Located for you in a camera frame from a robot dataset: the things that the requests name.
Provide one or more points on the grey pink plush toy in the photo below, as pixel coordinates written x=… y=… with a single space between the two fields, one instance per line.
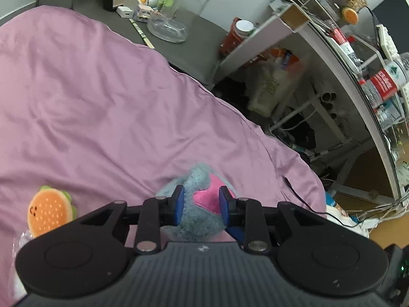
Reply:
x=201 y=220

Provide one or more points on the red label water bottle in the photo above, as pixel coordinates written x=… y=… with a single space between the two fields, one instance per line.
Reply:
x=386 y=82

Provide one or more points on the red bucket under desk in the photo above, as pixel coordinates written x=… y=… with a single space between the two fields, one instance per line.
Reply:
x=239 y=31

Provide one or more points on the small orange plush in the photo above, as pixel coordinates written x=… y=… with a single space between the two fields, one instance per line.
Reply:
x=350 y=16

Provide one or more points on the large clear plastic jar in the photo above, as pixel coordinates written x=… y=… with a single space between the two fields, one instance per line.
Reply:
x=174 y=18

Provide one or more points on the purple bed sheet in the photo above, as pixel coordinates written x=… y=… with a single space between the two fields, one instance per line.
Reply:
x=87 y=111

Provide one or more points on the white keyboard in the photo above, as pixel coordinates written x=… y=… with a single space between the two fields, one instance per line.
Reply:
x=386 y=42

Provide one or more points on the clear bag white beads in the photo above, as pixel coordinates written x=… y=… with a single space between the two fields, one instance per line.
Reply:
x=20 y=240

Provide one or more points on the white desk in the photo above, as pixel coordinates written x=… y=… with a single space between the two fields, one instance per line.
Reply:
x=274 y=30

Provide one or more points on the beige tote bag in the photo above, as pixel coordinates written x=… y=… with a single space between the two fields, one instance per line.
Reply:
x=269 y=83

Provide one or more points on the black monitor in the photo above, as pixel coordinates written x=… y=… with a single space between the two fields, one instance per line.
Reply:
x=394 y=15

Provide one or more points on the white charger block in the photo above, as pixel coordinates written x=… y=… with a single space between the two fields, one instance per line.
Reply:
x=125 y=12

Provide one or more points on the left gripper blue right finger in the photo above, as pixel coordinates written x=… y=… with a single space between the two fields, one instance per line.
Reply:
x=245 y=222

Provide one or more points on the lying red can bottle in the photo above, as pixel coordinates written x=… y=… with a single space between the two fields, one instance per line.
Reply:
x=345 y=47

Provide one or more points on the orange burger plush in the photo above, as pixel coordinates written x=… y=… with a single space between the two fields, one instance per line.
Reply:
x=48 y=210

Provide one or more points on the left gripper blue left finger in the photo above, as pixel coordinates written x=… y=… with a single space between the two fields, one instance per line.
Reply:
x=154 y=214

